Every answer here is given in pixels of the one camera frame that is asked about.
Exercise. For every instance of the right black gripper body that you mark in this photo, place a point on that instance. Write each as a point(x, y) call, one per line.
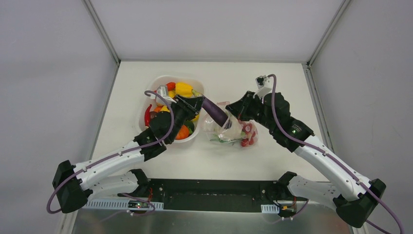
point(243, 105)

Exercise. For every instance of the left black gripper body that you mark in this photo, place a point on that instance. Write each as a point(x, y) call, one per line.
point(187, 105)

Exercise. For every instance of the purple eggplant toy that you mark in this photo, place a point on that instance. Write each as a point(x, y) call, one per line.
point(214, 111)

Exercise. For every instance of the red cherry bunch green stem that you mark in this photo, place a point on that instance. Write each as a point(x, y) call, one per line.
point(249, 134)

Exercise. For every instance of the orange pumpkin toy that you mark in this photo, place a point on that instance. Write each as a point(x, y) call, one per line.
point(183, 133)

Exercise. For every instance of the clear pink-dotted zip bag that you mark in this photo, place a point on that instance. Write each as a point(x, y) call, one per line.
point(222, 106)

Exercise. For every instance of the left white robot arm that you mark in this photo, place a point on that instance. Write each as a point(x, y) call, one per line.
point(76, 184)

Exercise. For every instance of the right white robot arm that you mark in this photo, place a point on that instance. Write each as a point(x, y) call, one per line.
point(349, 193)

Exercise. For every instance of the white plastic food bin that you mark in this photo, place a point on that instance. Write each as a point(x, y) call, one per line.
point(153, 85)

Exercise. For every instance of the dark green avocado toy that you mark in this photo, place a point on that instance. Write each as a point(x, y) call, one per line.
point(190, 125)

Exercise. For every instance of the yellow bell pepper toy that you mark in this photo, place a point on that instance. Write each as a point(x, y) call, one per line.
point(183, 89)

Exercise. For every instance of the yellow banana toy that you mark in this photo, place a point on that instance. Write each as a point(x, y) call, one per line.
point(163, 109)

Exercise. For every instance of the red chili pepper toy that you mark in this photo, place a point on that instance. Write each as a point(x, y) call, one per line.
point(147, 116)

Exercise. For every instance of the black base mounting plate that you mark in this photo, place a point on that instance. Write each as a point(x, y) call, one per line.
point(213, 195)

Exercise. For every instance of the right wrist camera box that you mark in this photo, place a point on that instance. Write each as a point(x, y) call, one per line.
point(265, 85)

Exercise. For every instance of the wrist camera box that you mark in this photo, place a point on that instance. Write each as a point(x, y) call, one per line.
point(164, 98)
point(265, 85)

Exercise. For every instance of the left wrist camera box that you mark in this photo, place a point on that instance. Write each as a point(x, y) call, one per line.
point(164, 98)

